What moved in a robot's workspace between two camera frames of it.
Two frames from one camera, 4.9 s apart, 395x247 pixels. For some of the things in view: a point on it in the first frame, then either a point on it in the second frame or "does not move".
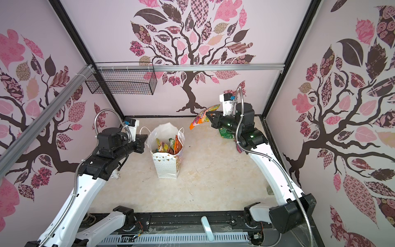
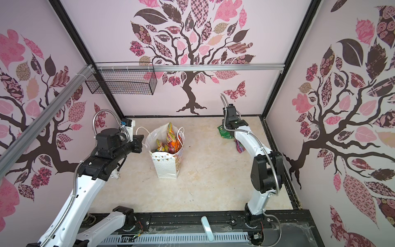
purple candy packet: [240, 150] does not move
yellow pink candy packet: [164, 147] does not move
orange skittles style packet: [202, 116] → [172, 142]
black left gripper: [140, 140] does not move
